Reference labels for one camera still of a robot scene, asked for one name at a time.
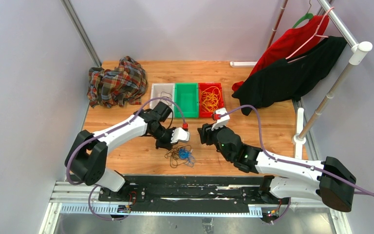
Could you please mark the black shirt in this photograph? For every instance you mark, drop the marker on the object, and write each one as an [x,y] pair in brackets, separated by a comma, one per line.
[292,78]

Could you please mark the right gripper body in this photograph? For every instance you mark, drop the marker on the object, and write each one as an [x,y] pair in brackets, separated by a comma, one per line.
[214,141]

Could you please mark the white plastic bin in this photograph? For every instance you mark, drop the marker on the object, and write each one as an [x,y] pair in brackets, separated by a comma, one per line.
[164,90]

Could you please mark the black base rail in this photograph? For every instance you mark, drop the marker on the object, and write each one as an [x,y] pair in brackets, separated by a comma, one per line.
[192,194]

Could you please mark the red plastic bin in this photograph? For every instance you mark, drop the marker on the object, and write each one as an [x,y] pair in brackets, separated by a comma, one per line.
[210,98]

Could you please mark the green plastic bin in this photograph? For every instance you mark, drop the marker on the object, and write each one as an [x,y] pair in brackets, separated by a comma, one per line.
[186,97]

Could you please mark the metal corner post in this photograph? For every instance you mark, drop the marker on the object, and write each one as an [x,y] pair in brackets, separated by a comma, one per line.
[70,10]

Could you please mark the metal clothes rack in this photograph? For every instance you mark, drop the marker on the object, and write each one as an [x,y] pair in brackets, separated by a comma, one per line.
[346,120]

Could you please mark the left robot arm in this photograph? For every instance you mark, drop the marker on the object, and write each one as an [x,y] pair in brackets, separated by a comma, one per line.
[86,161]

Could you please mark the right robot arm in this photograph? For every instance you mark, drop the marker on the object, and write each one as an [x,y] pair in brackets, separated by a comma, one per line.
[326,181]

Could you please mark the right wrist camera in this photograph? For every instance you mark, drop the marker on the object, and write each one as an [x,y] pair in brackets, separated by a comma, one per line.
[221,118]

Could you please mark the red shirt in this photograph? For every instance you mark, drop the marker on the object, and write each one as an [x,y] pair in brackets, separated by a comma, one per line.
[293,42]

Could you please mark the plaid flannel shirt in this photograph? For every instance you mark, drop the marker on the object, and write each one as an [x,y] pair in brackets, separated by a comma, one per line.
[125,84]

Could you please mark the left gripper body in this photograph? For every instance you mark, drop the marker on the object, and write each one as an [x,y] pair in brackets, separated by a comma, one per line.
[163,137]

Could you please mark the green hanger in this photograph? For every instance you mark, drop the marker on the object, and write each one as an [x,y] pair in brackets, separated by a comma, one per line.
[307,16]

